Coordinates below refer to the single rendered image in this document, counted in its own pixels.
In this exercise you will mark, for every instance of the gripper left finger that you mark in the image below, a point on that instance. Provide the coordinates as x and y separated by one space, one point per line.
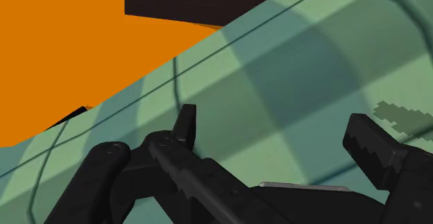
101 169

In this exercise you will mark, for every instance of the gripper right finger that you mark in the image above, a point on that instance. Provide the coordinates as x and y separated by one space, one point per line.
375 149

